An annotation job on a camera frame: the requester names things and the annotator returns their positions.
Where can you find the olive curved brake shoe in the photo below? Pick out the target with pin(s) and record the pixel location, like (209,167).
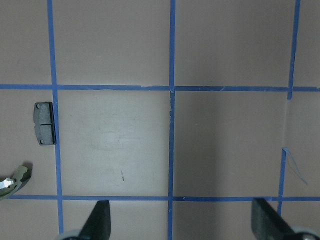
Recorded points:
(18,180)

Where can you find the dark grey brake pad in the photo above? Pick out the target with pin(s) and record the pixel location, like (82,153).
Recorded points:
(44,123)

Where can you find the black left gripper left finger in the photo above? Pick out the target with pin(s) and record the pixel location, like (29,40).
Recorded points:
(98,224)

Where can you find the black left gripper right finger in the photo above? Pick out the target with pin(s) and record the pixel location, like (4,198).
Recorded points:
(266,223)

